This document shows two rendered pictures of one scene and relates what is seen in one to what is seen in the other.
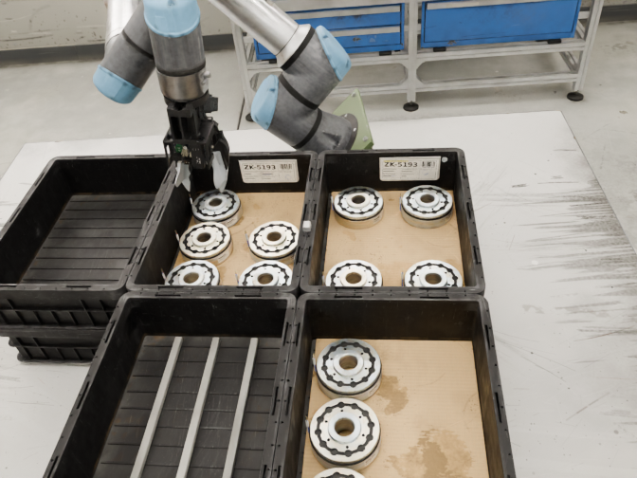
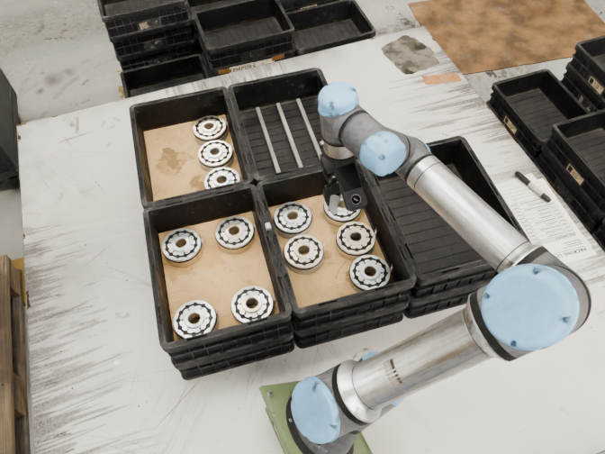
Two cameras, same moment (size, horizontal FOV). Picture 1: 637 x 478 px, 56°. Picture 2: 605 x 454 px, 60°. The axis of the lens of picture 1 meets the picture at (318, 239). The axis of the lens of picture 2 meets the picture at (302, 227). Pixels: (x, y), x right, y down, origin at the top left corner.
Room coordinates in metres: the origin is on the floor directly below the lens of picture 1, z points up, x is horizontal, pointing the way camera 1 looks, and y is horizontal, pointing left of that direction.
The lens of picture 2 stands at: (1.52, -0.19, 2.01)
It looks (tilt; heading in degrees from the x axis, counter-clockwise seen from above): 56 degrees down; 157
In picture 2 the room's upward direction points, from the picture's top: 2 degrees counter-clockwise
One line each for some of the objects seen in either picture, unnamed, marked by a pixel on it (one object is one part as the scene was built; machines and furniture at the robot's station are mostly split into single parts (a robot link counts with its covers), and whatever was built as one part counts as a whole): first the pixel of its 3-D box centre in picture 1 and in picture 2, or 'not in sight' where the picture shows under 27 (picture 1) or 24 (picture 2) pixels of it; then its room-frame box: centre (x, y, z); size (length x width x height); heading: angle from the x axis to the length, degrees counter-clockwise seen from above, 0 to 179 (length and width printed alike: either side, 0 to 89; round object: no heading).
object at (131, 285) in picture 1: (232, 217); (331, 231); (0.87, 0.16, 0.92); 0.40 x 0.30 x 0.02; 171
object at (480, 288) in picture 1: (391, 215); (212, 260); (0.83, -0.14, 0.92); 0.40 x 0.30 x 0.02; 171
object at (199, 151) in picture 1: (190, 126); (340, 163); (0.85, 0.19, 1.14); 0.09 x 0.08 x 0.12; 171
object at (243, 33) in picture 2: not in sight; (248, 61); (-0.51, 0.42, 0.37); 0.40 x 0.30 x 0.45; 84
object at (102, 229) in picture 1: (93, 237); (438, 215); (0.92, 0.45, 0.87); 0.40 x 0.30 x 0.11; 171
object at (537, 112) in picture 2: not in sight; (536, 122); (0.36, 1.49, 0.26); 0.40 x 0.30 x 0.23; 174
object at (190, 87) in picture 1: (185, 79); (338, 140); (0.86, 0.18, 1.22); 0.08 x 0.08 x 0.05
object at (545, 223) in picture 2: not in sight; (535, 220); (0.98, 0.80, 0.70); 0.33 x 0.23 x 0.01; 174
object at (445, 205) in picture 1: (427, 201); (194, 319); (0.92, -0.23, 0.86); 0.10 x 0.10 x 0.01
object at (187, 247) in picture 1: (205, 239); (356, 238); (0.89, 0.23, 0.86); 0.10 x 0.10 x 0.01
